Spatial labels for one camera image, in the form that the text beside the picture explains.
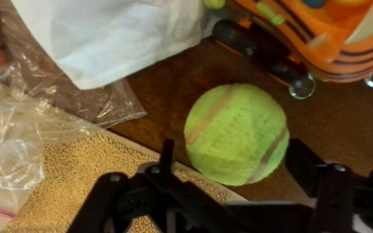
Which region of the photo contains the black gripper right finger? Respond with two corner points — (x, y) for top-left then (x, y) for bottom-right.
(284, 139), (373, 233)

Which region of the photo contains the white plastic bag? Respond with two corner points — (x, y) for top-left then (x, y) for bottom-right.
(9, 0), (216, 91)

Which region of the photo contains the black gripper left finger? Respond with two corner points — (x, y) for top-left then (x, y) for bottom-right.
(80, 139), (240, 233)

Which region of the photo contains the green tennis ball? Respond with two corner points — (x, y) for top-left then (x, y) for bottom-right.
(183, 83), (290, 188)

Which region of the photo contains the orange toy car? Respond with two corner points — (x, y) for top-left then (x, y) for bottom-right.
(201, 0), (373, 101)

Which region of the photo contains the orange terry towel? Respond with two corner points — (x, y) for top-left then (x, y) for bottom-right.
(0, 129), (249, 233)

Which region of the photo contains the clear zip bag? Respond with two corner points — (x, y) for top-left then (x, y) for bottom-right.
(0, 41), (149, 233)

